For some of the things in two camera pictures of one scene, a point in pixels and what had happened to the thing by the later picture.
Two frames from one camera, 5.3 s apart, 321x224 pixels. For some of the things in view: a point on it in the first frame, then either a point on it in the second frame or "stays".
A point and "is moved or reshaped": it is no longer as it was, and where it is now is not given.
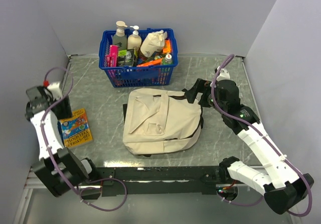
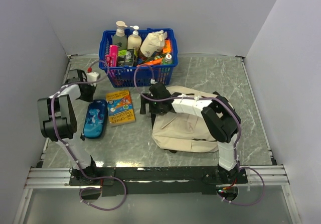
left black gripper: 66,112 -> 90,98
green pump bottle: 120,38 stays
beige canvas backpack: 157,121 is moved or reshaped
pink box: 112,59 stays
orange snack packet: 167,46 stays
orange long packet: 154,62 stays
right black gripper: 200,86 -> 143,109
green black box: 126,57 stays
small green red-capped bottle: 167,60 stays
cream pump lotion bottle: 134,40 stays
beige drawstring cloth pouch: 154,42 stays
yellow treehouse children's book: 75,130 -> 120,107
